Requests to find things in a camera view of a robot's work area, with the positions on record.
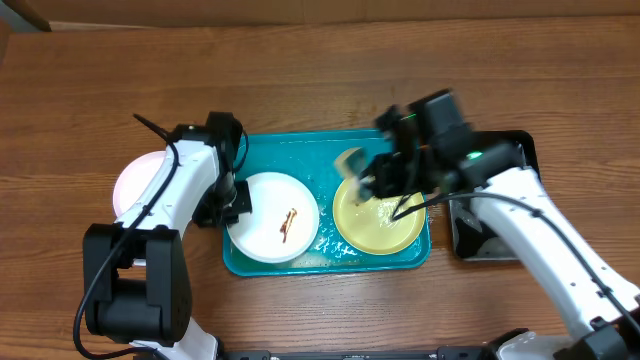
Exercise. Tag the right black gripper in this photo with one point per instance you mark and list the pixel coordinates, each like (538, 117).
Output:
(388, 165)

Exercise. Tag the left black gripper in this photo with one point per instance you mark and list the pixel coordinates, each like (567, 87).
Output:
(244, 204)

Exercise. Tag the yellow green scrub sponge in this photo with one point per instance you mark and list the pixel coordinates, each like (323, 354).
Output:
(352, 165)

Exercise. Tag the white plate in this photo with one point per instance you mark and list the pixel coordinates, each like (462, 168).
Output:
(134, 179)
(283, 222)

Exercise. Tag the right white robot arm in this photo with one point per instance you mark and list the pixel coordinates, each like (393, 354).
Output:
(599, 307)

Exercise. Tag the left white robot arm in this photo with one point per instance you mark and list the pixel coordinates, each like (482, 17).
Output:
(137, 287)

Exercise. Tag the teal plastic tray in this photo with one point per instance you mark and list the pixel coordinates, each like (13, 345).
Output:
(308, 157)

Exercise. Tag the black soapy water tray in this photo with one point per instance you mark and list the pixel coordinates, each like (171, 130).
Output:
(472, 239)

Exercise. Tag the yellow-green rimmed plate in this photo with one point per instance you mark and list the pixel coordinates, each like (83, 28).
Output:
(369, 226)

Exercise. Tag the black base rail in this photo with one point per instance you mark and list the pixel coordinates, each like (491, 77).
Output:
(478, 352)

